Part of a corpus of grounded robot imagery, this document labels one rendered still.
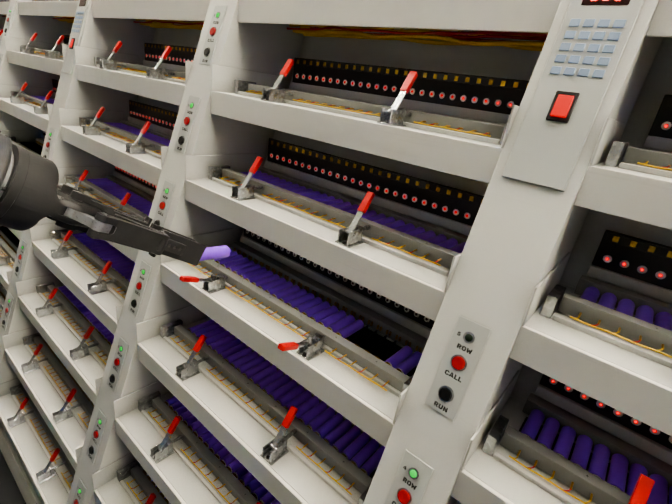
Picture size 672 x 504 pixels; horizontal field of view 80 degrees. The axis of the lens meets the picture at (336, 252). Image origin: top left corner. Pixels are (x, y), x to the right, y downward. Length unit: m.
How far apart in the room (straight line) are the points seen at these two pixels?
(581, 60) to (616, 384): 0.35
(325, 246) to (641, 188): 0.40
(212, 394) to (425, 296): 0.49
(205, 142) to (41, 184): 0.52
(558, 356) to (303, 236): 0.39
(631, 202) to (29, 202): 0.59
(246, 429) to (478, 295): 0.48
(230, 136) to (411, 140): 0.49
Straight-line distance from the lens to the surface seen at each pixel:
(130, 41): 1.62
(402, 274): 0.55
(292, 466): 0.75
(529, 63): 0.80
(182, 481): 0.97
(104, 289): 1.24
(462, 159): 0.56
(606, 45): 0.56
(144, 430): 1.07
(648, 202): 0.52
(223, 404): 0.84
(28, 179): 0.45
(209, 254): 0.60
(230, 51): 0.95
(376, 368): 0.63
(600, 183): 0.52
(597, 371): 0.51
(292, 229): 0.67
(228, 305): 0.78
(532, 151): 0.53
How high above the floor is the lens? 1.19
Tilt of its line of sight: 7 degrees down
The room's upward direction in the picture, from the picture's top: 19 degrees clockwise
